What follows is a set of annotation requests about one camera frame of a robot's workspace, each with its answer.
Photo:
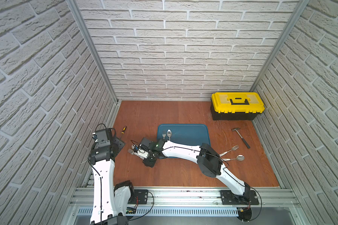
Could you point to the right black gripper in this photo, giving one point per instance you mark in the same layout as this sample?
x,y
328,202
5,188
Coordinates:
x,y
146,162

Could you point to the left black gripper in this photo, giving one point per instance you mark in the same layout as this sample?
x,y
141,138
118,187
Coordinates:
x,y
118,143

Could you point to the white handled fork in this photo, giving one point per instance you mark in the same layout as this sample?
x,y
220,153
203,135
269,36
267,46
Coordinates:
x,y
134,153
234,148

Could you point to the pink handled spoon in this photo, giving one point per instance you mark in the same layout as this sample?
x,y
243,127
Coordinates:
x,y
169,134

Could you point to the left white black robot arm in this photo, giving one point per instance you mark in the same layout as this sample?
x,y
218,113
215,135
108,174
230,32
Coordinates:
x,y
110,201

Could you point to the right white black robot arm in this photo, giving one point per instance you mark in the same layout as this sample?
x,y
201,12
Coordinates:
x,y
208,160

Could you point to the teal plastic tray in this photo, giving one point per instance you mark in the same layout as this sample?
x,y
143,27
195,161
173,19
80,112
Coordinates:
x,y
186,140

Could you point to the small green controller board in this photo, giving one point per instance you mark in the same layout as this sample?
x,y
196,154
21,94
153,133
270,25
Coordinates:
x,y
131,211

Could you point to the yellow black toolbox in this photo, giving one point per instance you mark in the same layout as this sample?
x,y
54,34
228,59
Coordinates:
x,y
236,106

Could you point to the round black connector box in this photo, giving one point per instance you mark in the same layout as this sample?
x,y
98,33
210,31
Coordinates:
x,y
244,214

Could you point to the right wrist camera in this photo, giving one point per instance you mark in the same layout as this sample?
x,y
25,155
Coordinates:
x,y
140,151

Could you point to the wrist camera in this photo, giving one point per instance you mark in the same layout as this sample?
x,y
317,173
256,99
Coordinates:
x,y
140,151
106,135

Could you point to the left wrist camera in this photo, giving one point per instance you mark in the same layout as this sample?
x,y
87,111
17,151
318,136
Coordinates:
x,y
106,135

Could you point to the yellow black handled file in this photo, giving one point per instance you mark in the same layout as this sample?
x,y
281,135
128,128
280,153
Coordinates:
x,y
123,131

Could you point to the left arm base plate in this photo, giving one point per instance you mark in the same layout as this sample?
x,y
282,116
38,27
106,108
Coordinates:
x,y
140,197

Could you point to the aluminium front rail frame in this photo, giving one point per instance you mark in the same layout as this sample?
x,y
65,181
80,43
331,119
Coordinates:
x,y
276,205

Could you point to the white handled spoon right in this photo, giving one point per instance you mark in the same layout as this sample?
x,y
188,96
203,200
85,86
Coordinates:
x,y
238,158

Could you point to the black handled hammer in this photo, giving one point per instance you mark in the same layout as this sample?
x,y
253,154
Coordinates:
x,y
244,141

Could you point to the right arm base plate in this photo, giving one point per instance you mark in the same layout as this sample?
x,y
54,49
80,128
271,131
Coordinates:
x,y
228,198

